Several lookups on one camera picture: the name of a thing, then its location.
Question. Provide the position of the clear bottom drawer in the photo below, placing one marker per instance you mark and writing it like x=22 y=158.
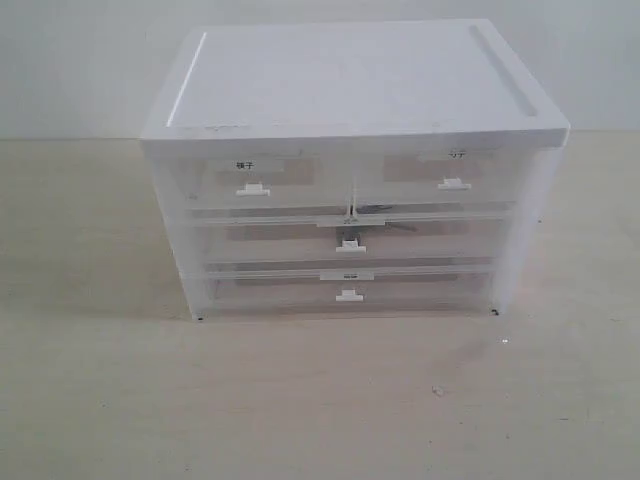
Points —
x=342 y=289

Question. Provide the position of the key bunch with blue fob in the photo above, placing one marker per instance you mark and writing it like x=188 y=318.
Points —
x=372 y=210

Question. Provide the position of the white plastic drawer cabinet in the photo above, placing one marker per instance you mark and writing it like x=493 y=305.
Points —
x=352 y=88

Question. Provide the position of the clear drawer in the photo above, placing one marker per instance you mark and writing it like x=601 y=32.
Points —
x=262 y=181
x=342 y=289
x=390 y=233
x=421 y=177

